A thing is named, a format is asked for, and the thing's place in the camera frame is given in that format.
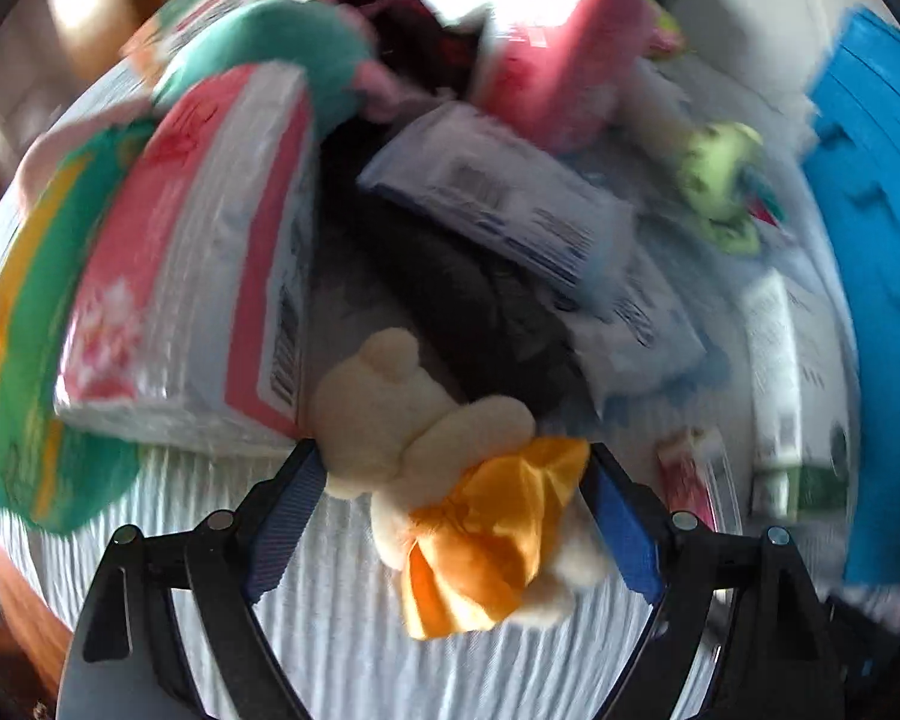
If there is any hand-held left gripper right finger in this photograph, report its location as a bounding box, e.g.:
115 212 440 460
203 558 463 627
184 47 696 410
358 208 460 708
579 441 848 720

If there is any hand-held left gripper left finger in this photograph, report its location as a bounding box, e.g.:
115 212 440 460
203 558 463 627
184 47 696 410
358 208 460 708
56 439 327 720

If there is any cream bear plush orange dress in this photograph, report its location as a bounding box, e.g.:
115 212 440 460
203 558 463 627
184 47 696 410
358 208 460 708
307 326 608 642

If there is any blue plastic crate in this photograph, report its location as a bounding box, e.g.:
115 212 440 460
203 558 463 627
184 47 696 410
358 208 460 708
802 7 900 586

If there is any small red packet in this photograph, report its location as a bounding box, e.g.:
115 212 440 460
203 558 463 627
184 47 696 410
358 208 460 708
656 427 725 533

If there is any blue white packet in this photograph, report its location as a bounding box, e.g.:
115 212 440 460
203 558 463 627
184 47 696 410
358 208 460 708
356 101 638 301
570 247 710 421

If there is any white green box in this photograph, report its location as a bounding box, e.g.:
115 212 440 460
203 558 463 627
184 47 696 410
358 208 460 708
742 270 856 526

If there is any black cloth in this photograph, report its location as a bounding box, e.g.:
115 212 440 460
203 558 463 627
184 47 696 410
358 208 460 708
315 131 601 410

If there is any large pink white tissue pack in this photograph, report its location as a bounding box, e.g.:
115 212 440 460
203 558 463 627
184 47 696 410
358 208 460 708
52 64 316 455

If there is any green yellow packet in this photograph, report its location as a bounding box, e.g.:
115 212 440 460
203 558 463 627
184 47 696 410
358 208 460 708
0 124 158 533

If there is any green frog plush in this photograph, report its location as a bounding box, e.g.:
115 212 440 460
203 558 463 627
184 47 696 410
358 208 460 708
675 120 766 256

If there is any pink pig plush blue shirt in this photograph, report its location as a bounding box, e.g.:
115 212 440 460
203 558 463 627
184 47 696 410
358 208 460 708
15 0 421 203

